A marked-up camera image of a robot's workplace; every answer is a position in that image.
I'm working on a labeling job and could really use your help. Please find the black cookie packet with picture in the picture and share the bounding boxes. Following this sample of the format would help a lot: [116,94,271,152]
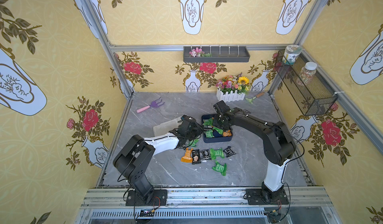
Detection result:
[191,149,201,165]

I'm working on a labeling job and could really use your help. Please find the patterned jar white lid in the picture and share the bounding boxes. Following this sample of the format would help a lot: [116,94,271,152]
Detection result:
[282,45,302,65]

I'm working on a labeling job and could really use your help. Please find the white green garden glove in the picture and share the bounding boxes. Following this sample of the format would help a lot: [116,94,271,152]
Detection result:
[153,117,182,136]

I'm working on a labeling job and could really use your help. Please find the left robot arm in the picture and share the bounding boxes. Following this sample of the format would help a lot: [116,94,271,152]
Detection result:
[113,115,203,205]

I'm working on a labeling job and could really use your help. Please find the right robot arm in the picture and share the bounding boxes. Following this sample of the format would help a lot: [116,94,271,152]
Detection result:
[213,100,296,195]

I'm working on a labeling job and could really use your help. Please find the flowers in white fence planter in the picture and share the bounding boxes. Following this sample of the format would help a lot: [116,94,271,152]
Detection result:
[215,75,251,102]

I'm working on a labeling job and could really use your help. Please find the grey wall shelf tray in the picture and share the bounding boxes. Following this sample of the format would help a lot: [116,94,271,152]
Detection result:
[183,45,250,63]

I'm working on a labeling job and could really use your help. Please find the green cookie packet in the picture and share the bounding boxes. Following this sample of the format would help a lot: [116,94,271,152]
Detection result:
[209,148,225,160]
[190,139,199,147]

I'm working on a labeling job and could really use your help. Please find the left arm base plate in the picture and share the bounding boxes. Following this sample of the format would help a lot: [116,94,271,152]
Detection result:
[126,189,168,208]

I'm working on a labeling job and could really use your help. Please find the black wire mesh basket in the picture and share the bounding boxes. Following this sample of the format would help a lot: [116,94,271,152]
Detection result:
[274,50,338,116]

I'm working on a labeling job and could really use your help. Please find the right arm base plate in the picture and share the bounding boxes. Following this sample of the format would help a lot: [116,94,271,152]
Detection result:
[243,188,289,205]

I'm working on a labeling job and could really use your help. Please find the dark blue storage box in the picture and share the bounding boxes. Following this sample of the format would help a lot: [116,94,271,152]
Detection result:
[201,114,233,143]

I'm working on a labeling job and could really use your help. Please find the small circuit board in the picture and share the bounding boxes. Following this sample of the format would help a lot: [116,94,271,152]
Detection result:
[139,209,155,218]

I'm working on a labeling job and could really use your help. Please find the clear jar white lid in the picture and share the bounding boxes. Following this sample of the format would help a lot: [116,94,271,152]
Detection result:
[297,62,317,85]

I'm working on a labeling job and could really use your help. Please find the green packet front row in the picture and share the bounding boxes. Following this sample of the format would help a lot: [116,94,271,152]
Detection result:
[212,160,227,176]

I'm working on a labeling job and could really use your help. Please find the green toy shovel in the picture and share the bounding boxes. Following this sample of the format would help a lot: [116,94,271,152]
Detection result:
[245,91,265,104]

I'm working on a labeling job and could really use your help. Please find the pink flowers on shelf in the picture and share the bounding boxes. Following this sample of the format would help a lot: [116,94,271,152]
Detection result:
[189,47,212,57]

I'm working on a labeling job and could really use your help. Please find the pink purple toy rake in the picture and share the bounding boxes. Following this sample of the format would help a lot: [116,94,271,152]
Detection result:
[136,97,165,113]

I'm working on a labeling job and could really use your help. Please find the orange cookie packet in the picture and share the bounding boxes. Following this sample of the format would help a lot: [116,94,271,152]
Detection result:
[181,148,193,163]

